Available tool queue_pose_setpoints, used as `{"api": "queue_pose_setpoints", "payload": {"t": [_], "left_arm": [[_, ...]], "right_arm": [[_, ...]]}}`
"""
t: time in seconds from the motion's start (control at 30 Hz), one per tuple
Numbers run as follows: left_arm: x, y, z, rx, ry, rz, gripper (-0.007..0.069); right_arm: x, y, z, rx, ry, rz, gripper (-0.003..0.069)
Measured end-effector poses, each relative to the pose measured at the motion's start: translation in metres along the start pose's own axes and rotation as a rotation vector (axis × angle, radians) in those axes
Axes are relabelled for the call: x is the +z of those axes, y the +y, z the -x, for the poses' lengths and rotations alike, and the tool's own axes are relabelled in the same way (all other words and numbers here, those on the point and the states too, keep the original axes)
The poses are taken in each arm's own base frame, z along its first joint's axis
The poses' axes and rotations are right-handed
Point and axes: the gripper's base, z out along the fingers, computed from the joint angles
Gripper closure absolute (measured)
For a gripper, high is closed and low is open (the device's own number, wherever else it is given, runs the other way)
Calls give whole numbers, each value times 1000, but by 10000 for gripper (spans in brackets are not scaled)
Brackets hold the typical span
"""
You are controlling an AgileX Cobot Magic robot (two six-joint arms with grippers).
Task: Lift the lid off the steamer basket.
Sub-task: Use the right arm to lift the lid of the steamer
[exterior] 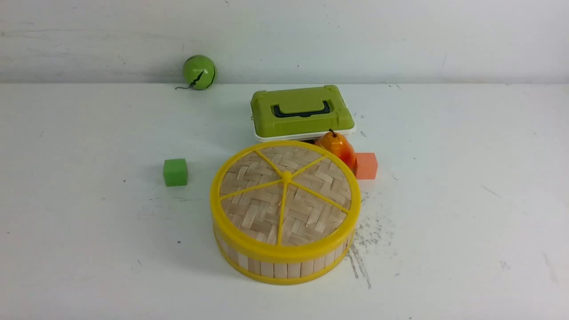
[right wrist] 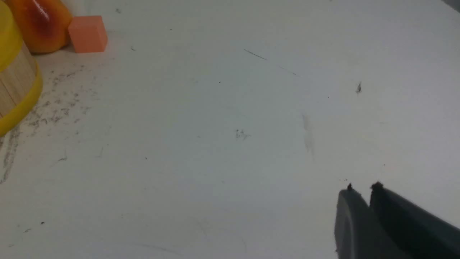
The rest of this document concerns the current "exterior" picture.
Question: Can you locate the green cube block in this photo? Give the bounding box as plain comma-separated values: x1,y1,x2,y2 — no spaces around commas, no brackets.
163,158,188,187

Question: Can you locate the yellow woven steamer lid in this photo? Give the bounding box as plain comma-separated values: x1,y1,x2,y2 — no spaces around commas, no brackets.
210,140,361,264

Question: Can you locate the orange toy pear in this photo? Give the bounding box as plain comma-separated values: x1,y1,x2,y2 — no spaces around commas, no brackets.
314,129,356,172

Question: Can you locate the green plastic box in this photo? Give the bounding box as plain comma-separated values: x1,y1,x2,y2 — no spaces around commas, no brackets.
250,85,357,142

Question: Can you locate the orange cube block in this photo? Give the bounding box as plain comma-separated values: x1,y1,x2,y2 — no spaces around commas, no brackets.
353,152,378,180

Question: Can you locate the green cracked ball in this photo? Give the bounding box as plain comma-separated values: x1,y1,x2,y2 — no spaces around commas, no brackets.
175,55,217,90

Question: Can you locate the yellow bamboo steamer basket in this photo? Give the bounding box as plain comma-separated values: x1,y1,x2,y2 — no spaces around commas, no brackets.
213,228,355,285

